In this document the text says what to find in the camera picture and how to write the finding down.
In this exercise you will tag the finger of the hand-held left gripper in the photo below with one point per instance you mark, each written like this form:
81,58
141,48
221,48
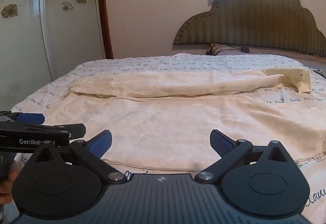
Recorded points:
73,130
29,118

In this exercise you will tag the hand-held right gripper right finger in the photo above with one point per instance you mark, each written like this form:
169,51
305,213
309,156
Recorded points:
219,144

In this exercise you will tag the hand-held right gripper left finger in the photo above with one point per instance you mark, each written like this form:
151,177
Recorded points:
100,143

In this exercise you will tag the person's left hand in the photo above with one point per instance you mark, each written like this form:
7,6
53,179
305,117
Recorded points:
9,187

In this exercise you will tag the curved glass shower screen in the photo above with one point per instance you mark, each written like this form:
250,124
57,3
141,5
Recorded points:
71,48

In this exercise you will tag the checked pillow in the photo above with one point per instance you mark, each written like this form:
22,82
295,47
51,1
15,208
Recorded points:
216,49

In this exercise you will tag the white script-printed bed sheet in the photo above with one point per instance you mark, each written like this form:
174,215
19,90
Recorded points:
152,63

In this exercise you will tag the grey mattress cover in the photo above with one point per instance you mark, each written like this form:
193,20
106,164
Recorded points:
280,52

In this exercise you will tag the green upholstered headboard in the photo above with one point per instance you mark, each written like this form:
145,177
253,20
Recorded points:
254,23

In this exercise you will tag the brown wooden door frame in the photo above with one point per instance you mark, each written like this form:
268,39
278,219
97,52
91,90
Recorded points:
105,10

